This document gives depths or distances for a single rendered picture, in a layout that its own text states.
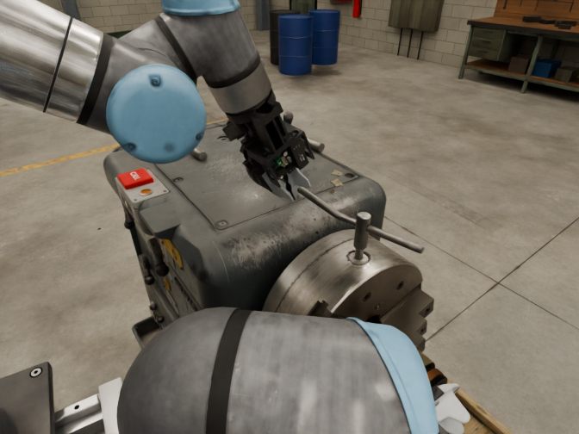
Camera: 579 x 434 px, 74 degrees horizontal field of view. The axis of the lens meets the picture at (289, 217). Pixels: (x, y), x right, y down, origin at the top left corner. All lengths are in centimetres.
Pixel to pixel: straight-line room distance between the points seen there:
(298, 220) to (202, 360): 48
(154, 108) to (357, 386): 24
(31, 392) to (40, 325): 188
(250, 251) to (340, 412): 45
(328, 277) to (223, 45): 38
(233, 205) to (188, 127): 45
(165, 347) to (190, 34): 31
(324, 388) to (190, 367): 9
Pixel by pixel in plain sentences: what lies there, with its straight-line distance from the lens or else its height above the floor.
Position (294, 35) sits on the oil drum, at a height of 63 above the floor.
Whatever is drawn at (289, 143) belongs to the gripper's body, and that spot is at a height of 145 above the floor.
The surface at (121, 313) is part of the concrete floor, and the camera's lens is 241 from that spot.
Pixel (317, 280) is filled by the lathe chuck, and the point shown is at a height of 122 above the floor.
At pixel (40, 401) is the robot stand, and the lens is 66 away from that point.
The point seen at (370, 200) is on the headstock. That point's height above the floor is 123.
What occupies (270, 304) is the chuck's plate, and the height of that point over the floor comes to 116.
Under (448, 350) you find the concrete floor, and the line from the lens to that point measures 222.
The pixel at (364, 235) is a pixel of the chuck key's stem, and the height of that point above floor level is 129.
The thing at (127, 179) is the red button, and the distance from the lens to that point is 88.
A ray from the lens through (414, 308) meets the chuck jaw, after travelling 76.
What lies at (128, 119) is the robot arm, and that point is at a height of 156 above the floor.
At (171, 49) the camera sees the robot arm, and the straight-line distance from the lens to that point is 46.
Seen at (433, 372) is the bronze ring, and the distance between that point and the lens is 69.
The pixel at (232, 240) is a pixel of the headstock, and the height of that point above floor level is 125.
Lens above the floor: 165
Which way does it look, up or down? 34 degrees down
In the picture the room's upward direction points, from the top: straight up
